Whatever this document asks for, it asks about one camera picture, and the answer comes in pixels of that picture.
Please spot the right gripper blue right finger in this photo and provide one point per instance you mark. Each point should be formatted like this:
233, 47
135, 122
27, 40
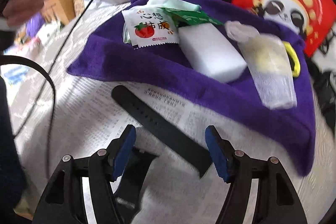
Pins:
221, 152

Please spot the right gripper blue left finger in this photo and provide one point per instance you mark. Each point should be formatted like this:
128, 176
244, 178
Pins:
121, 151

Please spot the white foam sponge block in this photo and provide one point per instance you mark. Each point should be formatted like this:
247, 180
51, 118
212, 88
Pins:
210, 53

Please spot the white plastic wrap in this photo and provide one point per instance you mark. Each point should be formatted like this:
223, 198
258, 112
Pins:
240, 33

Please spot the white tomato print sachet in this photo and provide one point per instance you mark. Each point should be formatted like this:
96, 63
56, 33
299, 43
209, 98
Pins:
149, 26

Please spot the green foil sachet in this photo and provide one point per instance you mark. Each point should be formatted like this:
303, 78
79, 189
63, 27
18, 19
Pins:
182, 18

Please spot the dark blue sleeve forearm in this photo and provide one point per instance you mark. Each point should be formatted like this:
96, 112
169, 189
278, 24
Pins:
13, 179

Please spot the newspaper sheet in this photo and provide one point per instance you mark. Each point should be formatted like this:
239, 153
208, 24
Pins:
87, 119

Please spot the purple fleece towel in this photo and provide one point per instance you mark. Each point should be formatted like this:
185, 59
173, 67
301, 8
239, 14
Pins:
106, 57

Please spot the clear bag with yellow sponge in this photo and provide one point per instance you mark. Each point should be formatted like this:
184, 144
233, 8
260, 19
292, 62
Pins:
270, 69

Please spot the yellow black carabiner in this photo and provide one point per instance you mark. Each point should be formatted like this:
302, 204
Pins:
293, 59

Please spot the green tissue pack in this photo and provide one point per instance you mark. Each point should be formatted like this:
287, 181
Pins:
126, 35

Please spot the white Nike bag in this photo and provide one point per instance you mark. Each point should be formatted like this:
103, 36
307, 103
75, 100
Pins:
321, 67

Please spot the white plush toy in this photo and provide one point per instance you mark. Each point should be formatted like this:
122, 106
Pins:
44, 35

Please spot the wooden cabinet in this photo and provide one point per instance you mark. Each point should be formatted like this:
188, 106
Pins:
58, 10

